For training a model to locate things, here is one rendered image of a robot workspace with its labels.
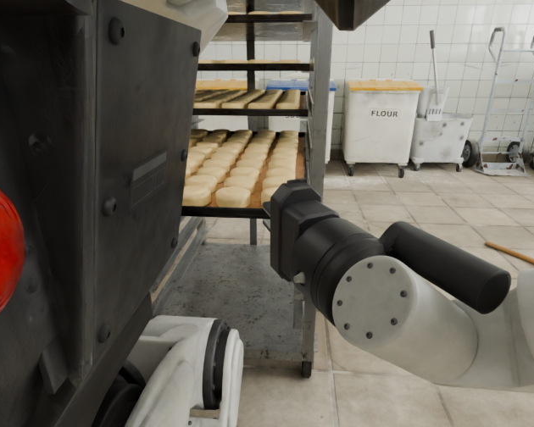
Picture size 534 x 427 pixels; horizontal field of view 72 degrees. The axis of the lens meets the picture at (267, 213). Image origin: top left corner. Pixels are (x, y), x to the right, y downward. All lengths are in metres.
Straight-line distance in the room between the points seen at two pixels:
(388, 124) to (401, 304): 2.91
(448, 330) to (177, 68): 0.23
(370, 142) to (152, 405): 2.94
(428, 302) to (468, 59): 3.75
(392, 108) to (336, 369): 2.28
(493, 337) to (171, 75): 0.28
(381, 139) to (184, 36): 2.97
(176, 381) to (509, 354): 0.26
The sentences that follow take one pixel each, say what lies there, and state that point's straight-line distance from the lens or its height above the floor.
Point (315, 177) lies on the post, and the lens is 0.82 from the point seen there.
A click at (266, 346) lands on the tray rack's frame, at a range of 1.08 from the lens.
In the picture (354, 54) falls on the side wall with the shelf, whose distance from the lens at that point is 3.71.
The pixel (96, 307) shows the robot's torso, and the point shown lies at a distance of 0.17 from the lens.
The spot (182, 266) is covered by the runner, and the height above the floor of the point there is 0.23.
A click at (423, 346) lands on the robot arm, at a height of 0.70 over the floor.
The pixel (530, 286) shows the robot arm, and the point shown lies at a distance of 0.26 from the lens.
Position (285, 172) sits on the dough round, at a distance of 0.63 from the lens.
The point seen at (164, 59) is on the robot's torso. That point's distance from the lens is 0.19.
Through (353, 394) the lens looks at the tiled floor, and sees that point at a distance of 1.19.
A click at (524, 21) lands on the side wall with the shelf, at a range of 4.15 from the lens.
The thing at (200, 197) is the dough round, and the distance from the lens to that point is 0.53.
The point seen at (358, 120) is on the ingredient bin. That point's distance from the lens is 3.10.
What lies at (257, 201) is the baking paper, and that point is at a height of 0.68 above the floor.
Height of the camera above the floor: 0.87
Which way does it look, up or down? 22 degrees down
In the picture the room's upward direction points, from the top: straight up
